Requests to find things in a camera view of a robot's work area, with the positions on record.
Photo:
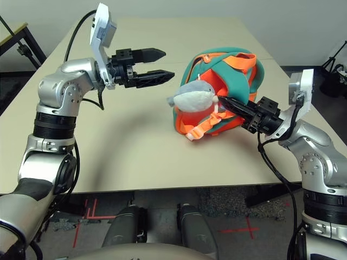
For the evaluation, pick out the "grey robot leg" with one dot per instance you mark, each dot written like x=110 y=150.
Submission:
x=196 y=230
x=124 y=227

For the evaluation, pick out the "teal and orange backpack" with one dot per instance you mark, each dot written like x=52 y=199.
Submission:
x=244 y=89

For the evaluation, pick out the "grey robot left leg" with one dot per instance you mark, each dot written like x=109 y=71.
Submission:
x=124 y=227

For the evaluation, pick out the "grey plush fish toy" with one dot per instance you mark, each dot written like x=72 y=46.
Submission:
x=192 y=97

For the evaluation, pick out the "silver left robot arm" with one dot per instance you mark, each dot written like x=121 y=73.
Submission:
x=70 y=73

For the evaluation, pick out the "beige robot torso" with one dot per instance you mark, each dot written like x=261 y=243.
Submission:
x=151 y=252

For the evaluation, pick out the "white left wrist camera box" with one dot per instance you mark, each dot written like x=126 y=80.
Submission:
x=101 y=21

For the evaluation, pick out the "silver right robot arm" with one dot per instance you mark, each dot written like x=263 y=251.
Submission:
x=320 y=162

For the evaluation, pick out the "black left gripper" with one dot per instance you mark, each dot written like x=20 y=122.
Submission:
x=122 y=70

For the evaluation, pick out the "black clamp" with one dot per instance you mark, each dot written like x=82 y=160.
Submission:
x=22 y=50

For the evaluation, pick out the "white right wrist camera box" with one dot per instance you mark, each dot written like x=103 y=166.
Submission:
x=307 y=86

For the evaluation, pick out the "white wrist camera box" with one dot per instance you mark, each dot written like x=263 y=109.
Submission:
x=307 y=86
x=101 y=21

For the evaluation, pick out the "grey robot right leg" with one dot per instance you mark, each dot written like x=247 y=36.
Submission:
x=196 y=230

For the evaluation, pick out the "beige side table black frame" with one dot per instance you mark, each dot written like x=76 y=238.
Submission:
x=11 y=33

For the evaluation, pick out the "thin black rod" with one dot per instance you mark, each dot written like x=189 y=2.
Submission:
x=8 y=27

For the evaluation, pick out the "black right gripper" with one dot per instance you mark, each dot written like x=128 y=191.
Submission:
x=265 y=117

